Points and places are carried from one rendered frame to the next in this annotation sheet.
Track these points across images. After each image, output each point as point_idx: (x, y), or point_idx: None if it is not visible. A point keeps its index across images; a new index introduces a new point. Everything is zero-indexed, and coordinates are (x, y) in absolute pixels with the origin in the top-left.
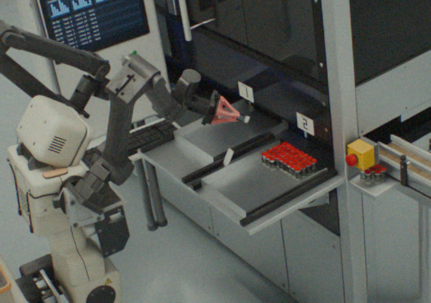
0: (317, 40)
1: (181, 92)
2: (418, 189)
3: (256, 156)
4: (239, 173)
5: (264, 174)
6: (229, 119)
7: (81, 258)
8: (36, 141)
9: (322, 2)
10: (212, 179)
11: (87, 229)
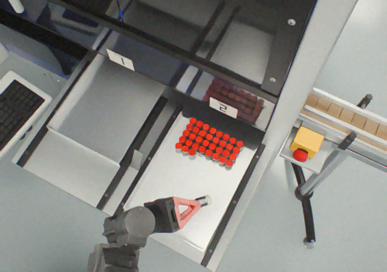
0: (274, 58)
1: (131, 249)
2: (361, 153)
3: (165, 142)
4: (157, 174)
5: (185, 167)
6: (186, 211)
7: None
8: None
9: (309, 29)
10: (133, 196)
11: None
